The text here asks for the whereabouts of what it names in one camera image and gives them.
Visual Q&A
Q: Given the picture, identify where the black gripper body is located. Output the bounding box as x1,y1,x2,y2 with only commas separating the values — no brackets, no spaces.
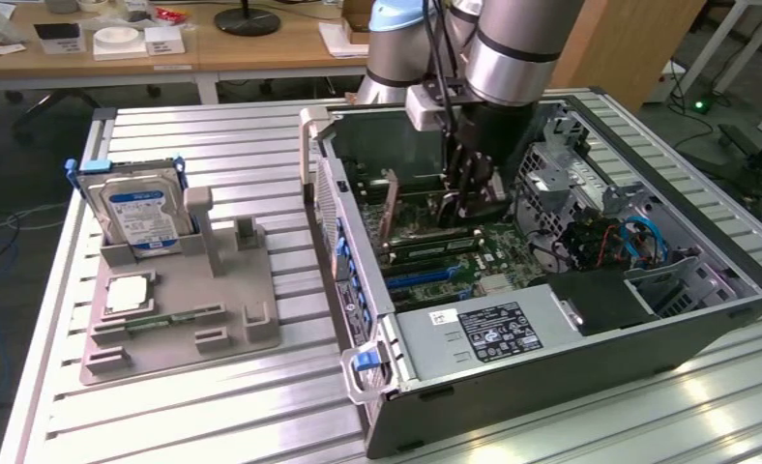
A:
455,100,538,166

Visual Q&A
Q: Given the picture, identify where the graphics card with black fan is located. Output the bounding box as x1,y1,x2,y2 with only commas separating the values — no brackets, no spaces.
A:
378,166,512,246

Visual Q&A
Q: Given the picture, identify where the perforated metal drive cage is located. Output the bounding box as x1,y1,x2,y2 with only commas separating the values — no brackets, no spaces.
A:
514,108,646,234

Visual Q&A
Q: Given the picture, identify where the green motherboard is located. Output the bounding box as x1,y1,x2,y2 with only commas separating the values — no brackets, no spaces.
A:
353,171,553,311

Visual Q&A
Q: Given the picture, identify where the RAM stick with white label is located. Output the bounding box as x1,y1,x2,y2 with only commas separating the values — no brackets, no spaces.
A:
389,235,479,258

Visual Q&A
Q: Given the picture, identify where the silver chipset heat sink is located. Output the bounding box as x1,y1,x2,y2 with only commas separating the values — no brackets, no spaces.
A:
478,275,516,297

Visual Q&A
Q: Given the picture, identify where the blue expansion slot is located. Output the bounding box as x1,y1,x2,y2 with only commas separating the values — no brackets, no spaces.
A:
383,269,461,292

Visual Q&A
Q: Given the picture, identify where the blue slot retainer strip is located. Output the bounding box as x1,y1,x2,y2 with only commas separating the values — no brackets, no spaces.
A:
330,216,374,339

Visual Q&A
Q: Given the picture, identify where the wooden cabinet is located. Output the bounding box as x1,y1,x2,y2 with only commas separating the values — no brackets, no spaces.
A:
548,0,708,111

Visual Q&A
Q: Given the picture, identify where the white paper stack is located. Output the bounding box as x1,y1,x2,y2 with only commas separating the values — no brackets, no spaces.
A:
317,20,371,60

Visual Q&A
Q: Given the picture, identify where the brown cardboard box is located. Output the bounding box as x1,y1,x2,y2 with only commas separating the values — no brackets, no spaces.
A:
341,0,375,33

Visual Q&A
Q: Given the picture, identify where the grey power supply unit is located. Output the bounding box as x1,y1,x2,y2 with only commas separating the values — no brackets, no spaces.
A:
391,283,584,383

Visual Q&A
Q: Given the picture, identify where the metal disk bay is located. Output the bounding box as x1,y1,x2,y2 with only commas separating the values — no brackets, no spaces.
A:
621,247,741,323

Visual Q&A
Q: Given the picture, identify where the open dark grey PC case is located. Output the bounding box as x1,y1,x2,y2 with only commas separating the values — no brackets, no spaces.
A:
297,86,762,460

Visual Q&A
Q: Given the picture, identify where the black round lamp base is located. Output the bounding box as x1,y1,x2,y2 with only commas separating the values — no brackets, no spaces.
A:
212,0,283,38

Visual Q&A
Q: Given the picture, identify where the grey parts rack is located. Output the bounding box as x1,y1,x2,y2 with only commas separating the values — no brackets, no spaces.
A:
80,187,286,387

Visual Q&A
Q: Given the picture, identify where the hard disk in blue caddy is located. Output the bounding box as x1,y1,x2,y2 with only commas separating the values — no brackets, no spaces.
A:
63,153,194,258

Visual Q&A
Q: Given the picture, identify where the small white labelled box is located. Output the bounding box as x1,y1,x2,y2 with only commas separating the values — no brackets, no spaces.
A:
142,25,186,57

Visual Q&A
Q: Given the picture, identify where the green RAM stick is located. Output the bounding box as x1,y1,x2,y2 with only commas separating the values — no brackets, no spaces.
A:
126,312,199,333

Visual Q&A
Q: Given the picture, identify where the silver CPU chip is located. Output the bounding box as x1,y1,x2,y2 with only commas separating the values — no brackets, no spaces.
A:
106,275,152,313

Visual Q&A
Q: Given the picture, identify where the white box with round bowl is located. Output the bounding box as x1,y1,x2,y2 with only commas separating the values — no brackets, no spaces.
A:
91,25,150,62

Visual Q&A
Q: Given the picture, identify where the black office chair base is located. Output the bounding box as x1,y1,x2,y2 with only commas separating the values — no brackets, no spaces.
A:
3,84,163,142

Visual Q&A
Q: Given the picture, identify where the white box with black top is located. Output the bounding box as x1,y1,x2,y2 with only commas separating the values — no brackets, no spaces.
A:
31,21,88,56

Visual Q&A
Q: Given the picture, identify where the wooden desk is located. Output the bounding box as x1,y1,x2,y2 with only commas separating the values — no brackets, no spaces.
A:
0,0,373,105

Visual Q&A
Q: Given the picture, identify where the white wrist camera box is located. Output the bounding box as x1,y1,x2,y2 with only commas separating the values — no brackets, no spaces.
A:
403,84,467,131

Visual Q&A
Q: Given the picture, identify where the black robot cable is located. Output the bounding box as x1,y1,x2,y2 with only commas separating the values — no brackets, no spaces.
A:
418,0,461,142

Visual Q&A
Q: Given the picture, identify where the black wire connector bundle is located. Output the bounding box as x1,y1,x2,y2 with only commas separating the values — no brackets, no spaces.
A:
556,218,622,273

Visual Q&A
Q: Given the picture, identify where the blue wire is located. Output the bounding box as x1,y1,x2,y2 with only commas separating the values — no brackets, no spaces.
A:
617,216,670,266

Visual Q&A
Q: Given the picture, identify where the white table frame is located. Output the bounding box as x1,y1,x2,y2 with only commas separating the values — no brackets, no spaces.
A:
674,0,762,132

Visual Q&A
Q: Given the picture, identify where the white floor cable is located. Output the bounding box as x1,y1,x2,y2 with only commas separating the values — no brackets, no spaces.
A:
0,202,71,232

